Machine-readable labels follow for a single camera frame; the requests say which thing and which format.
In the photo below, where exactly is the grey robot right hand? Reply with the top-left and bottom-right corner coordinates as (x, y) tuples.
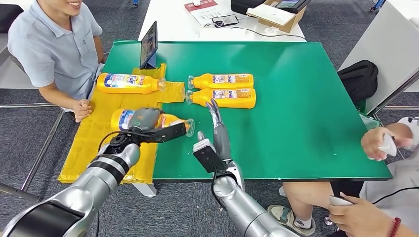
(197, 99), (233, 162)

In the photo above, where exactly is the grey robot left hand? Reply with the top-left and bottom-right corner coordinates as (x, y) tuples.
(127, 107), (165, 131)

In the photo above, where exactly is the orange detergent bottle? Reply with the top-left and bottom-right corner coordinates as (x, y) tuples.
(187, 73), (254, 90)
(185, 87), (256, 109)
(110, 108), (195, 138)
(96, 72), (167, 95)

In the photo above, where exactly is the white black handheld controller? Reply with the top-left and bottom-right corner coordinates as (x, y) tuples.
(368, 133), (398, 161)

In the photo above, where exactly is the yellow taped cardboard mat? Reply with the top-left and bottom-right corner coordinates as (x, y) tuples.
(57, 63), (186, 185)

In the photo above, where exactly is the white table foot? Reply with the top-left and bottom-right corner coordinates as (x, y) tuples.
(131, 182), (157, 199)

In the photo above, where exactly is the tablet with blue stand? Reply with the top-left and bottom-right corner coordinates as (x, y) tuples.
(139, 20), (159, 70)

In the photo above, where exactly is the person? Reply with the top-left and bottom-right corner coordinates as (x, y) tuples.
(7, 0), (106, 123)
(266, 116), (419, 237)

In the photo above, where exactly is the white printed paper sheet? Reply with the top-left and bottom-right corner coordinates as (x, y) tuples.
(190, 5), (238, 28)

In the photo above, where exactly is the red booklet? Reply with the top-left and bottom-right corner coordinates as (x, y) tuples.
(184, 0), (219, 13)

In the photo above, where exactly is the white box lid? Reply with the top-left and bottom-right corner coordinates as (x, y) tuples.
(246, 3), (296, 27)

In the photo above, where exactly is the black carrying case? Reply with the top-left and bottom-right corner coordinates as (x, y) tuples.
(230, 0), (266, 16)

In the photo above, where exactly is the brown cardboard box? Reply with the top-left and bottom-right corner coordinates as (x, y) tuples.
(257, 0), (307, 34)

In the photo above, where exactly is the black backpack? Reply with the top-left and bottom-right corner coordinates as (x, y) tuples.
(337, 60), (379, 105)

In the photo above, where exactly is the clear plastic bag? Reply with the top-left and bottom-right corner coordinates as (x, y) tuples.
(359, 113), (381, 131)

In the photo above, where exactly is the dark metal bar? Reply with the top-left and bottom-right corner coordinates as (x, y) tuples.
(0, 182), (42, 204)

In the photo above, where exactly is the black screen device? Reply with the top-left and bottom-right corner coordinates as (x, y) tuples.
(274, 0), (312, 14)

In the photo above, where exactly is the black chair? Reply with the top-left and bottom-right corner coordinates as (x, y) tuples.
(0, 3), (24, 35)

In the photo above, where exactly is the white side table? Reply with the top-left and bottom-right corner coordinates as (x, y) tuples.
(337, 0), (419, 116)

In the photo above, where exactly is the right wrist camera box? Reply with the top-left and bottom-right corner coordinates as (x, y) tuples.
(192, 138), (228, 174)

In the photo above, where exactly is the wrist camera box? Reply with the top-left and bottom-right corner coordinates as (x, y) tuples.
(192, 138), (228, 174)
(130, 121), (187, 145)

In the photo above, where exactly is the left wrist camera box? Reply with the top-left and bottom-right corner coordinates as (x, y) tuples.
(130, 121), (187, 145)

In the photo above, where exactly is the metal chair frame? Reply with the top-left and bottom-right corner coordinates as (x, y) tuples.
(0, 52), (64, 194)

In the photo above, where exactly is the black cable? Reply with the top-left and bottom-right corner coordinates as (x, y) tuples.
(229, 26), (307, 41)

